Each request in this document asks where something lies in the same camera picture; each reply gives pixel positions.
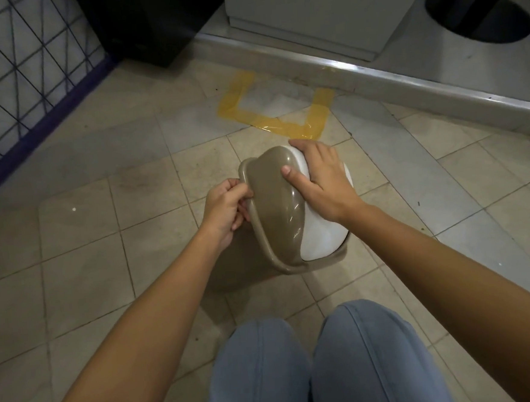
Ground black cabinet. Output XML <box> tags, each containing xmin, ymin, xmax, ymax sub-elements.
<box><xmin>74</xmin><ymin>0</ymin><xmax>230</xmax><ymax>75</ymax></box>

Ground person's right forearm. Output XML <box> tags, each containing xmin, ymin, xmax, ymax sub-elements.
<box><xmin>338</xmin><ymin>190</ymin><xmax>530</xmax><ymax>402</ymax></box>

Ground person's right hand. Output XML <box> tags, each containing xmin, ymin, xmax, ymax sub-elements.
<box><xmin>279</xmin><ymin>134</ymin><xmax>369</xmax><ymax>228</ymax></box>

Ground person's right leg blue jeans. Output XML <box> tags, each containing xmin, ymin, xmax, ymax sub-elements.
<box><xmin>306</xmin><ymin>293</ymin><xmax>457</xmax><ymax>402</ymax></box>

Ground black round stand base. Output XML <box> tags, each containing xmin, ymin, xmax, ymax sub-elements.
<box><xmin>425</xmin><ymin>0</ymin><xmax>530</xmax><ymax>50</ymax></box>

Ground person's left hand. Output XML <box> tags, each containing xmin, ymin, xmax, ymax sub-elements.
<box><xmin>196</xmin><ymin>176</ymin><xmax>260</xmax><ymax>254</ymax></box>

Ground taupe plastic trash bin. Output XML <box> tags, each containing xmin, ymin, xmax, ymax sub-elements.
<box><xmin>202</xmin><ymin>232</ymin><xmax>356</xmax><ymax>295</ymax></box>

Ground yellow floor marking tape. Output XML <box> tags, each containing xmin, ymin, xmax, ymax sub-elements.
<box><xmin>214</xmin><ymin>64</ymin><xmax>338</xmax><ymax>147</ymax></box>

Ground person's left leg blue jeans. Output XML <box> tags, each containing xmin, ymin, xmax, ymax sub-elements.
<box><xmin>196</xmin><ymin>315</ymin><xmax>314</xmax><ymax>402</ymax></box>

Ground person's left forearm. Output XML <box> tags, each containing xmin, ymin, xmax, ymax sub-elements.
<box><xmin>25</xmin><ymin>220</ymin><xmax>249</xmax><ymax>402</ymax></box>

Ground white cabinet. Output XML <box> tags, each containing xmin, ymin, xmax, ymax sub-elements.
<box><xmin>224</xmin><ymin>0</ymin><xmax>451</xmax><ymax>73</ymax></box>

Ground silver metal step edge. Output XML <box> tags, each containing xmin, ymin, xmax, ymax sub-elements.
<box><xmin>193</xmin><ymin>8</ymin><xmax>530</xmax><ymax>164</ymax></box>

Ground person's leg blue jeans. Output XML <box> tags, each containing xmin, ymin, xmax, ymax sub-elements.
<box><xmin>196</xmin><ymin>315</ymin><xmax>314</xmax><ymax>402</ymax></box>
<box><xmin>306</xmin><ymin>293</ymin><xmax>457</xmax><ymax>402</ymax></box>

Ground blue wire grid panel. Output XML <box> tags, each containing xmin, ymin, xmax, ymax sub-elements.
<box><xmin>0</xmin><ymin>0</ymin><xmax>126</xmax><ymax>207</ymax></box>

